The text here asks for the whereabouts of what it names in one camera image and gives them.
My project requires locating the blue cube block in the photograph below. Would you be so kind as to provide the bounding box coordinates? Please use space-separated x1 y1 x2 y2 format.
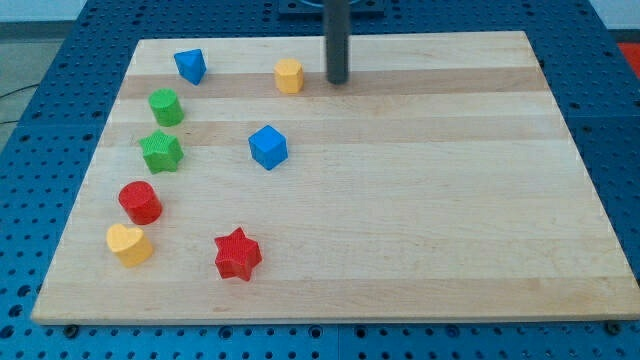
248 125 288 171

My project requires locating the blue triangular prism block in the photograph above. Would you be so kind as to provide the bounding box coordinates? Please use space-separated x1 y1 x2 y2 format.
174 49 207 85

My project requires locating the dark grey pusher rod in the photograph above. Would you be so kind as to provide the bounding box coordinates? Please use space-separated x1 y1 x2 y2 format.
323 0 350 85

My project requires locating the green star block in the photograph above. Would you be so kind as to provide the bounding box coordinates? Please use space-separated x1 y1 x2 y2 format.
138 130 184 174

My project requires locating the red star block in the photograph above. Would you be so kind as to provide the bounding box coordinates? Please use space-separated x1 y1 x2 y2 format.
214 227 262 281

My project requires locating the green cylinder block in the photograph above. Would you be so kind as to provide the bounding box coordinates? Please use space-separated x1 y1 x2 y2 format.
148 88 184 127

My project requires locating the yellow hexagon block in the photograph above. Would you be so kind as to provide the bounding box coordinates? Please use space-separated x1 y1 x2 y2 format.
274 58 304 94

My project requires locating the yellow heart block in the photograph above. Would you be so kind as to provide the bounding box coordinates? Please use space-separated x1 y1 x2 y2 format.
106 224 154 268

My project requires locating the wooden board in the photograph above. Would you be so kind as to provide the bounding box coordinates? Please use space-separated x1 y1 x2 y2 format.
32 31 639 326

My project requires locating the red cylinder block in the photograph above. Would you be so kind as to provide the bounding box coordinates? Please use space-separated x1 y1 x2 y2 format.
118 181 163 225

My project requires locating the black cable on floor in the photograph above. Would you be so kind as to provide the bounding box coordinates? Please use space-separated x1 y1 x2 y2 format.
0 82 40 126

